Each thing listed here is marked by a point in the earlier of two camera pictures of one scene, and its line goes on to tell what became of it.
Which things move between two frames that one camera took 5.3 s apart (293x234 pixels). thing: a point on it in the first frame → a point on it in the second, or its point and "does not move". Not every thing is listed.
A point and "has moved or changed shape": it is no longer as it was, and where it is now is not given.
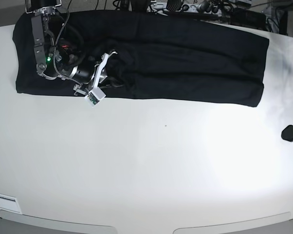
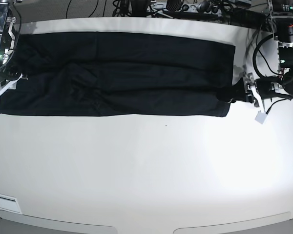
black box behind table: x=249 y=18 does not move
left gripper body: x=100 y=75 → x=11 y=85
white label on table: x=5 y=202 does not move
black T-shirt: x=161 y=54 has moved or changed shape
